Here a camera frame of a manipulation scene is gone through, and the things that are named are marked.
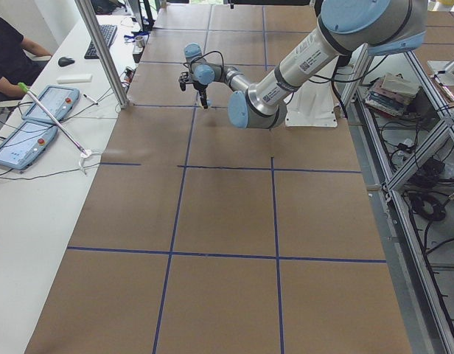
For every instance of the seated person in black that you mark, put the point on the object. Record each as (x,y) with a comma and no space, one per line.
(15,64)

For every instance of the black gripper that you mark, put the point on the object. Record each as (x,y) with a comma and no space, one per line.
(200,87)

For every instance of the silver metal cup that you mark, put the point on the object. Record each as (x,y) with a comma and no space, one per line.
(139,41)

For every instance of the black marker pen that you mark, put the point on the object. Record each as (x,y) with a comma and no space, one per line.
(92,100)

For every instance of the lower teach pendant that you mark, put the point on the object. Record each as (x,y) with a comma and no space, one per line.
(21,148)

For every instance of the aluminium frame post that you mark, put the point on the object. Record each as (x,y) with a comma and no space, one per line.
(89,18)

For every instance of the aluminium side frame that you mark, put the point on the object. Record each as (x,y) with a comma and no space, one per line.
(410,162)

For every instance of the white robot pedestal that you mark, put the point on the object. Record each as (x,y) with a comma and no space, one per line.
(312,106)

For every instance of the black computer mouse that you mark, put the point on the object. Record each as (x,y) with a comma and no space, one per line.
(65,61)

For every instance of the upper teach pendant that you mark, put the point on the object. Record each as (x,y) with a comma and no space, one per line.
(59,100)

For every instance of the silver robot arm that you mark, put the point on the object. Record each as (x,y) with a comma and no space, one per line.
(387,27)

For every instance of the stack of magazines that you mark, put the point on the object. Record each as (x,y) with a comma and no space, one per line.
(391,94)

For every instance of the metal rod with green handle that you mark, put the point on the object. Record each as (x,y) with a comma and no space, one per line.
(84,153)

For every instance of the white foam block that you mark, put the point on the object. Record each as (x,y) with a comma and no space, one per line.
(74,78)

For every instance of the teach pendant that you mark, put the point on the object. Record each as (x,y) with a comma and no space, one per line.
(21,148)
(59,100)

